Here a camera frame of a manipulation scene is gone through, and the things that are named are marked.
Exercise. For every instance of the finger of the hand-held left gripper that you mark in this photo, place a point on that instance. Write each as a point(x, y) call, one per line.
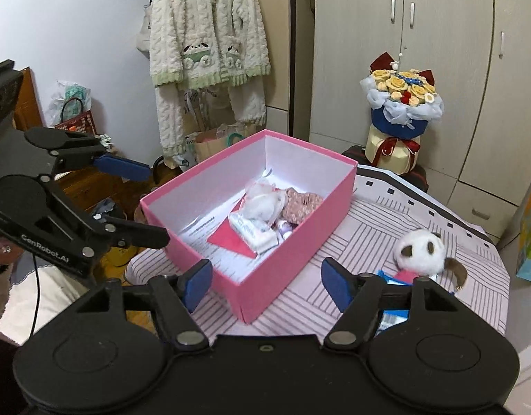
point(136, 235)
point(123, 167)

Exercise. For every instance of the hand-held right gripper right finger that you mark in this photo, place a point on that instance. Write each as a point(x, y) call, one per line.
point(337, 287)

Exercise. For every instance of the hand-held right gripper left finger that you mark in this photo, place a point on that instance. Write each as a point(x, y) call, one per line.
point(198, 285)

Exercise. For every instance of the pink cardboard box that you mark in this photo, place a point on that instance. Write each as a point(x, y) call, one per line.
point(300, 250)

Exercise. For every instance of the red envelope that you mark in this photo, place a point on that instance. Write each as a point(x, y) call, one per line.
point(231, 240)

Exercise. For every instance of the blue white packet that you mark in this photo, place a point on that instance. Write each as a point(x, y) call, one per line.
point(393, 320)

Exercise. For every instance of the white tissue packet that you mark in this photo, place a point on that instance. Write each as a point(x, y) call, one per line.
point(252, 233)

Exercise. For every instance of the panda plush toy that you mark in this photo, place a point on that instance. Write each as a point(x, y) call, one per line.
point(416, 255)

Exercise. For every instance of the pink floral cloth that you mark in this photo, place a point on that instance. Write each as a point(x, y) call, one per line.
point(302, 205)

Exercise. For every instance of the wooden cabinet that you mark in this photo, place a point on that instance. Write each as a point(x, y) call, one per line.
point(118, 194)

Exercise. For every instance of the printed paper sheet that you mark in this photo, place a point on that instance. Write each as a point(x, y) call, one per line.
point(222, 263)

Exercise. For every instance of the yellow cloth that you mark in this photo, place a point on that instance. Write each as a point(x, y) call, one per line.
point(118, 263)

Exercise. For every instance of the grey black shoe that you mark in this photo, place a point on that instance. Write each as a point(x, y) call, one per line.
point(107, 212)

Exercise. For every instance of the red woven bag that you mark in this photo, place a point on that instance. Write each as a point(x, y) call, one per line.
point(82, 123)

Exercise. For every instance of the fluffy white pajama pants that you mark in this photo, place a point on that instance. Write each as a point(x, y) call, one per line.
point(170, 116)

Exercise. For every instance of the white grey cloth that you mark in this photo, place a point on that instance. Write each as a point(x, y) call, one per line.
point(45, 307)

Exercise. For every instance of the green white packet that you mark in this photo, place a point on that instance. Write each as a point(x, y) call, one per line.
point(75, 93)

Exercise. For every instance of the brown paper bag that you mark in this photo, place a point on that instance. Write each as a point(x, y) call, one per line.
point(209, 147)

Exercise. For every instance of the brown wooden board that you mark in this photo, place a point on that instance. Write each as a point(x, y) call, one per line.
point(30, 99)

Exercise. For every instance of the dark stool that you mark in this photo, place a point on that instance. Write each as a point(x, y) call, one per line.
point(354, 155)

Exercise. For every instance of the canvas tote bag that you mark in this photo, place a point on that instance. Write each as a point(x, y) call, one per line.
point(143, 34)

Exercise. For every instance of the fluffy white green pajama jacket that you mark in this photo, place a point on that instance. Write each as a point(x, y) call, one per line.
point(196, 21)

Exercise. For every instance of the yellow flower bouquet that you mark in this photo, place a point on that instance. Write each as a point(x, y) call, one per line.
point(403, 116)

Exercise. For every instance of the beige tall cabinet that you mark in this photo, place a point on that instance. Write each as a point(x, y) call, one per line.
point(287, 52)

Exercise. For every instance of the beige wardrobe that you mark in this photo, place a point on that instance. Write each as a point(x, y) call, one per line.
point(442, 52)

